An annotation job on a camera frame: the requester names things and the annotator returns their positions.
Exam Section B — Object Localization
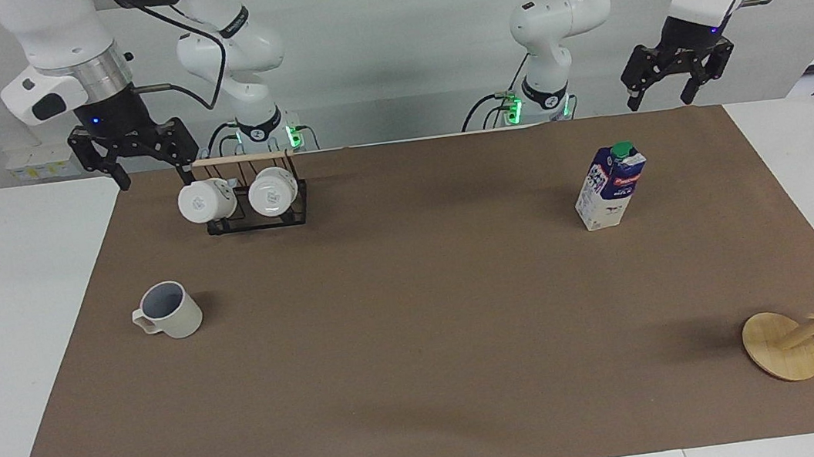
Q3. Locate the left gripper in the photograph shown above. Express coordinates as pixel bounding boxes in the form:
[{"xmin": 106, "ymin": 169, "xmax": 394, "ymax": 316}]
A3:
[{"xmin": 614, "ymin": 8, "xmax": 742, "ymax": 114}]

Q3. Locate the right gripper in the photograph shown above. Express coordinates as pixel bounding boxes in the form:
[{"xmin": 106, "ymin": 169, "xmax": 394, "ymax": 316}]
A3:
[{"xmin": 62, "ymin": 77, "xmax": 205, "ymax": 198}]

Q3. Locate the blue and white milk carton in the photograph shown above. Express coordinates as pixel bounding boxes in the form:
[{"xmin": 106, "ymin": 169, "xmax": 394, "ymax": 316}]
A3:
[{"xmin": 567, "ymin": 139, "xmax": 656, "ymax": 234}]

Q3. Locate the white mug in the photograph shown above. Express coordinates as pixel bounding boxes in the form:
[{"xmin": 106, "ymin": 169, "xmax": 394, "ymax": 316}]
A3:
[
  {"xmin": 174, "ymin": 174, "xmax": 242, "ymax": 227},
  {"xmin": 244, "ymin": 164, "xmax": 302, "ymax": 220}
]

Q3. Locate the grey mug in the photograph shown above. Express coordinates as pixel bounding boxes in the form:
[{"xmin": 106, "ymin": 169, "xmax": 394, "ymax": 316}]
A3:
[{"xmin": 127, "ymin": 277, "xmax": 207, "ymax": 345}]

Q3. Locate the white wall socket strip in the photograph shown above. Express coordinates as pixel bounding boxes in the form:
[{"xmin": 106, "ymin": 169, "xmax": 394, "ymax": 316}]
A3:
[{"xmin": 3, "ymin": 140, "xmax": 80, "ymax": 186}]

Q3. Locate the black wire mug rack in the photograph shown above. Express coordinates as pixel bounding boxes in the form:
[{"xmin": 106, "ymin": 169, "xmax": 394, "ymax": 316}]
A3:
[{"xmin": 190, "ymin": 145, "xmax": 313, "ymax": 238}]

